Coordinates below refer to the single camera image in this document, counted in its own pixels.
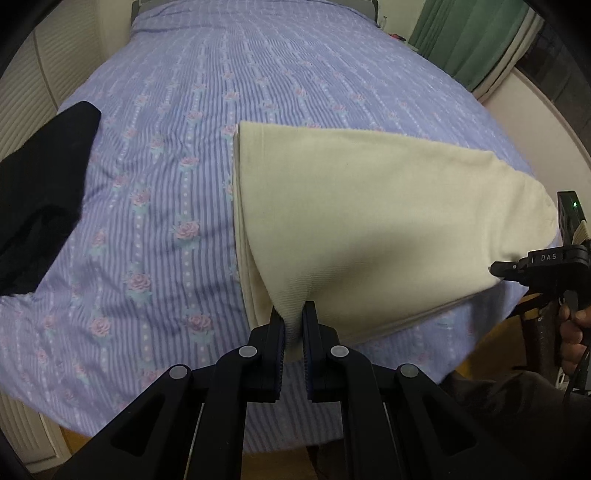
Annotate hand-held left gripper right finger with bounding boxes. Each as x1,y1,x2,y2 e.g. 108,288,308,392
302,301,522,480

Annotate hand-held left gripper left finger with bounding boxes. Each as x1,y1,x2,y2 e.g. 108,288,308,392
55,307,284,480

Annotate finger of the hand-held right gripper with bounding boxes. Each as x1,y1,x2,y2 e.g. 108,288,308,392
490,261,532,283

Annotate person's dark clothed leg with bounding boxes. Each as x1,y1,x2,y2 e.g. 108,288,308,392
438,369,591,480

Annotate black folded cloth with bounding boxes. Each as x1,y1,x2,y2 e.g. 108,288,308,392
0,100,102,296

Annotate grey padded headboard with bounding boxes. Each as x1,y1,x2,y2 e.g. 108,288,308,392
130,0,380,29

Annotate green curtain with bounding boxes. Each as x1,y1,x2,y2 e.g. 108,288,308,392
409,0,532,90

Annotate beige curtain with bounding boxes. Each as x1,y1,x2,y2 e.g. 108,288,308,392
475,18,550,102

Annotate bed with floral purple sheet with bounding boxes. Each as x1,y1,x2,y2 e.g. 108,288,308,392
0,0,541,455

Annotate cream pants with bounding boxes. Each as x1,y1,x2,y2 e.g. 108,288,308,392
232,121,563,363

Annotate person's right hand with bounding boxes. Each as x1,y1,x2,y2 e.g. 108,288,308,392
556,305,591,370

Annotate dark window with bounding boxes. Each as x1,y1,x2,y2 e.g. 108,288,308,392
517,23,591,139

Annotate white louvred wardrobe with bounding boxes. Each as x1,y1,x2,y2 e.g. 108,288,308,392
0,0,134,158

